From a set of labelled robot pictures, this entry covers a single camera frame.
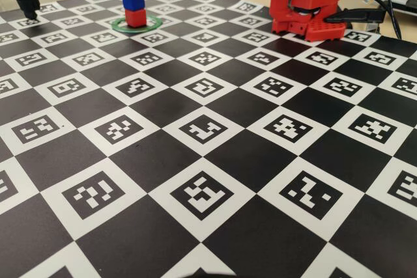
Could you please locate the black clamp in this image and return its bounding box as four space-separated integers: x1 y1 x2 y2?
325 8 388 25

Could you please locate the red cube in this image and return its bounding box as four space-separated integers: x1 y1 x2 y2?
124 8 147 28

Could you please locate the blue cube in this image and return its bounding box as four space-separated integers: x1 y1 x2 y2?
121 0 146 11

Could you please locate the black white marker mat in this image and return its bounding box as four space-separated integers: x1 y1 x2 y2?
0 0 417 278

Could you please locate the black cable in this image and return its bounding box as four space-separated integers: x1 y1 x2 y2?
347 0 402 40

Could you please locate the green ring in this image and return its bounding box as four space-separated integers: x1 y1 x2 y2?
110 16 163 34

